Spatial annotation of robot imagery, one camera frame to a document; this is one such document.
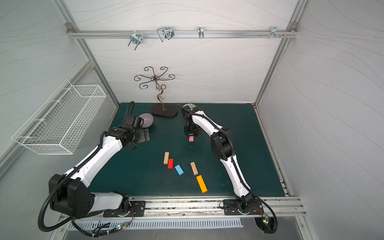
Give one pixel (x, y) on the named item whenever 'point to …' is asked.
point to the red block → (170, 163)
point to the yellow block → (201, 183)
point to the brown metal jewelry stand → (162, 109)
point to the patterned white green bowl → (191, 105)
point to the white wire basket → (58, 126)
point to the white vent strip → (156, 224)
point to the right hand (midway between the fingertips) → (189, 136)
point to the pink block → (191, 139)
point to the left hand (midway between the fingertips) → (140, 137)
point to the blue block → (179, 169)
